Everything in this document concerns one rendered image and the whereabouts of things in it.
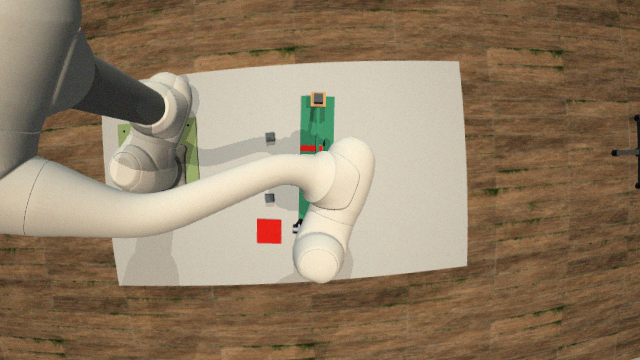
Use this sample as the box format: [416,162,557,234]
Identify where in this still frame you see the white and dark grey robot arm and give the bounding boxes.
[0,0,375,284]

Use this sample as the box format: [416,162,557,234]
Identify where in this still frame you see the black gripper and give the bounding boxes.
[293,219,303,234]

